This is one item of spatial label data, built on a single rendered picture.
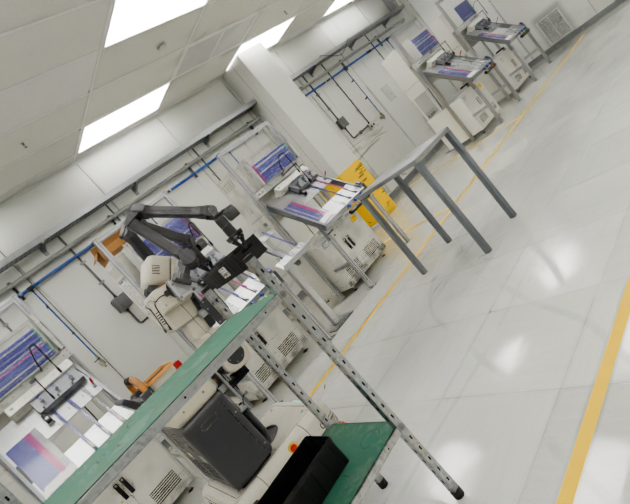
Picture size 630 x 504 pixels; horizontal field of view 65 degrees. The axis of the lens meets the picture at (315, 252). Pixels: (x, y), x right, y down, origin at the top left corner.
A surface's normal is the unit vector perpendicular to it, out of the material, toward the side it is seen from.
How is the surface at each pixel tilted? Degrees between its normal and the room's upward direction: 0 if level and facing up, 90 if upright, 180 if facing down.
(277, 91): 90
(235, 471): 90
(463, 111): 90
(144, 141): 90
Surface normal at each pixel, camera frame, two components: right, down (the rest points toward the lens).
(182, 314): 0.47, -0.26
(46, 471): -0.08, -0.74
